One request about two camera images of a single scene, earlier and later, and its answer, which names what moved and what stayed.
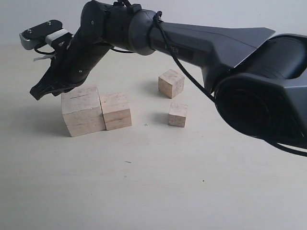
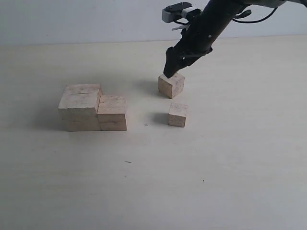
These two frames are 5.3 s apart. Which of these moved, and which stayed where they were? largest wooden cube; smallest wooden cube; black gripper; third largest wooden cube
Moved: black gripper; largest wooden cube
Stayed: smallest wooden cube; third largest wooden cube
